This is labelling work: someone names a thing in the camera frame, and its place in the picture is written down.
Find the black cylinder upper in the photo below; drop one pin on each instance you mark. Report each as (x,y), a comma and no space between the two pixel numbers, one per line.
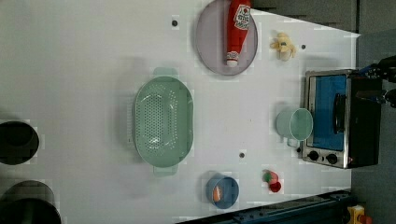
(19,142)

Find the red strawberry toy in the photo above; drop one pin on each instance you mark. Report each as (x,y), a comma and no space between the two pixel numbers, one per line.
(269,177)

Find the black cylinder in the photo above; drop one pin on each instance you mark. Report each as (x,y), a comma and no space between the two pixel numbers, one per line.
(19,142)
(29,202)

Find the red ketchup bottle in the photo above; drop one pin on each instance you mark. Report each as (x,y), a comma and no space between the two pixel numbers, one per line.
(237,29)

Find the black cylinder lower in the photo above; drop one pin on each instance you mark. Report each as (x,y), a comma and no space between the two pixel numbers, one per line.
(29,202)

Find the yellow red button box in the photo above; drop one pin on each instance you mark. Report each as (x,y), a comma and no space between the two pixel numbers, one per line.
(358,216)

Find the blue bowl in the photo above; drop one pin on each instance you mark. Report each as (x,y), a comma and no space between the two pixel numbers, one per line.
(229,188)

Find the small red cup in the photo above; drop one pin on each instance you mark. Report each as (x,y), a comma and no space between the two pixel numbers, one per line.
(275,187)

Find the orange carrot toy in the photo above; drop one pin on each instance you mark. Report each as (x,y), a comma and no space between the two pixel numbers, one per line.
(217,194)

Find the green mug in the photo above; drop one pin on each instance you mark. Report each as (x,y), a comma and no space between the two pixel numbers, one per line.
(294,125)

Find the grey round plate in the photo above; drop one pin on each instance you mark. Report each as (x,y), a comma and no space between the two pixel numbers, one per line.
(210,40)

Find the green plastic strainer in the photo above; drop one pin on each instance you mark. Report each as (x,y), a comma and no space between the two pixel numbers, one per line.
(163,121)

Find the black clamp mount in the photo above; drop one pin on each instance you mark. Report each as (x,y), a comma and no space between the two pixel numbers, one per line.
(384,70)

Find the black silver toaster oven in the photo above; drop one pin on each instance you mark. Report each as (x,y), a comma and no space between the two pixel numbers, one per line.
(346,127)

